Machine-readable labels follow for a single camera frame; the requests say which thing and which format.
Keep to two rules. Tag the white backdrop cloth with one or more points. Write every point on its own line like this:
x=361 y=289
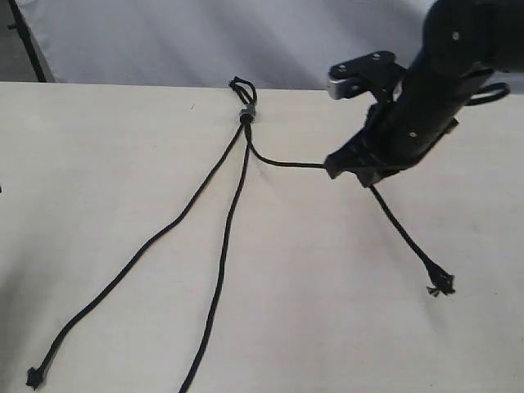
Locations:
x=274 y=44

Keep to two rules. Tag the black backdrop stand pole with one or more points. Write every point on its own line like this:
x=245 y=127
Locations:
x=22 y=29

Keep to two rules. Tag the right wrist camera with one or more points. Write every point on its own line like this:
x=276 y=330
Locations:
x=377 y=73

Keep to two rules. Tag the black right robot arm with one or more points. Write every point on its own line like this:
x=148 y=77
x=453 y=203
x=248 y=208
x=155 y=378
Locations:
x=463 y=44

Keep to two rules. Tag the clear tape piece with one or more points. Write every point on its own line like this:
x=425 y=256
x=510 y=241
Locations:
x=247 y=114

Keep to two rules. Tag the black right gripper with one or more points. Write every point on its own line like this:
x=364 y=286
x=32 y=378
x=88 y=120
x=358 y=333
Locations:
x=397 y=137

